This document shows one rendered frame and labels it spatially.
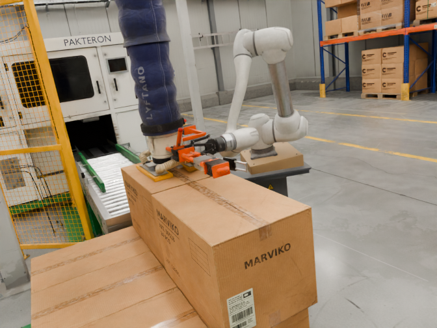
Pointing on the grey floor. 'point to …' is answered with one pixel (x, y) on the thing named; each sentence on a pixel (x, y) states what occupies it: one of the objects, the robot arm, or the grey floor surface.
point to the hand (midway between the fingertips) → (185, 153)
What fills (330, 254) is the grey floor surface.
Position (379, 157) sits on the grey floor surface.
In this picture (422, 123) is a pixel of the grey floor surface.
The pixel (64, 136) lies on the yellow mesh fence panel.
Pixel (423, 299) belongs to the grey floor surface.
